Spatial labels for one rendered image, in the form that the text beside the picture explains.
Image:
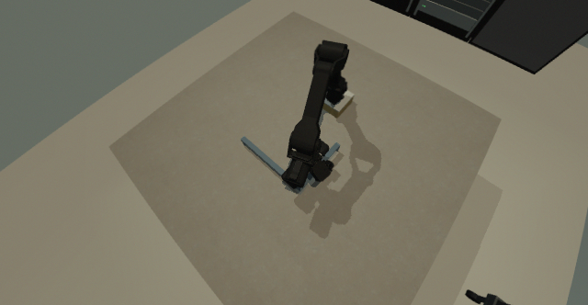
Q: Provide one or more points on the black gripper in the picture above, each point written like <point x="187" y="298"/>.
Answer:
<point x="324" y="150"/>

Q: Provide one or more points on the clear l-shaped corner wall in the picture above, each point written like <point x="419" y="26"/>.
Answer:
<point x="277" y="167"/>

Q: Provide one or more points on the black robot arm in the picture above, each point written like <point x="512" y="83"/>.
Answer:
<point x="329" y="60"/>

